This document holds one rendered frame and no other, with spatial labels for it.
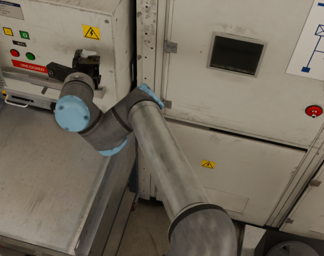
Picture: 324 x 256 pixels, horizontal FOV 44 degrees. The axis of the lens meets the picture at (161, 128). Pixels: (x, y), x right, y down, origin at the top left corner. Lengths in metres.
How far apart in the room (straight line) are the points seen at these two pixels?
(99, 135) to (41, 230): 0.47
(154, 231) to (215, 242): 1.67
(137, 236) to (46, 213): 0.94
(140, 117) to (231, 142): 0.80
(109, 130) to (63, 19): 0.42
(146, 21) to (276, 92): 0.52
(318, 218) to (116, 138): 1.35
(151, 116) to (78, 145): 0.65
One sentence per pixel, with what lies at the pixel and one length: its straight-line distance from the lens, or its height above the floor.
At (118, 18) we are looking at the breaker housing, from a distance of 1.32.
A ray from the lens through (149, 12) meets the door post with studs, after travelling 1.38.
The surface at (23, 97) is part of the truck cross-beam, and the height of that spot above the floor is 0.91.
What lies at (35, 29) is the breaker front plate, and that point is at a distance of 1.42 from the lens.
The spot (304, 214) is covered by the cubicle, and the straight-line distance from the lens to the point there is 2.18.
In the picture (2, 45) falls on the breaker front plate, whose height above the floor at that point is 1.16.
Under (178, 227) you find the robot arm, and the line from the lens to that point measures 0.69.
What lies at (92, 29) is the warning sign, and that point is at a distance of 1.31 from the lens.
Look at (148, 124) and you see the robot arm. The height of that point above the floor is 1.38.
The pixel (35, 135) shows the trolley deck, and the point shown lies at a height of 0.85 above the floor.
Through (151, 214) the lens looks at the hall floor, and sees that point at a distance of 2.36.
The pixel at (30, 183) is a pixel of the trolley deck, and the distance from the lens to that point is 1.54.
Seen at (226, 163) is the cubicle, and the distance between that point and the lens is 1.87.
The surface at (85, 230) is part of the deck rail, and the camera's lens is 1.39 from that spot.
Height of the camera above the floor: 2.14
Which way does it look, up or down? 53 degrees down
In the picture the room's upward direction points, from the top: 4 degrees clockwise
